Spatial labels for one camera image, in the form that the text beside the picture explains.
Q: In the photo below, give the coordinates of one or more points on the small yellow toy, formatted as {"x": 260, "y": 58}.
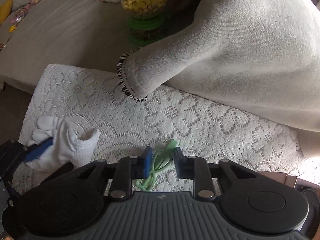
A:
{"x": 12, "y": 28}

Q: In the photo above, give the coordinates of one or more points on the clear pink trinket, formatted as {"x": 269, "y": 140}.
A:
{"x": 20, "y": 15}

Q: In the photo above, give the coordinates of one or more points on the white cotton glove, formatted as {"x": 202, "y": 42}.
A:
{"x": 65, "y": 142}

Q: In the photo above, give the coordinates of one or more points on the yellow plush toy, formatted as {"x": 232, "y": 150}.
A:
{"x": 5, "y": 8}

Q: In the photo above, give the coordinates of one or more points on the green toy glasses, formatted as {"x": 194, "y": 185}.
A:
{"x": 172, "y": 144}

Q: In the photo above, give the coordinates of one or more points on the beige plush blanket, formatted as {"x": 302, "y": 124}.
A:
{"x": 237, "y": 55}

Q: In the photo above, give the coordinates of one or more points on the brown cardboard box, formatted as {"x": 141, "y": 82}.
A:
{"x": 282, "y": 180}

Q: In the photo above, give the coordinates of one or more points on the green candy dispenser jar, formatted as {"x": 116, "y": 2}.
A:
{"x": 145, "y": 0}

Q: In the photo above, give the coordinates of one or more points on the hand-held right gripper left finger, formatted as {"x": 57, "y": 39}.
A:
{"x": 147, "y": 162}

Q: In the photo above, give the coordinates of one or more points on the white lace tablecloth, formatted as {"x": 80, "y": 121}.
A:
{"x": 187, "y": 125}

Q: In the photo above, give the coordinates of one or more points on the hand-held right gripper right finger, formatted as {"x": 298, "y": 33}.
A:
{"x": 178, "y": 163}

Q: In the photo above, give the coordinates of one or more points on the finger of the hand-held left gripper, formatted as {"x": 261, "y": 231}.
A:
{"x": 37, "y": 151}

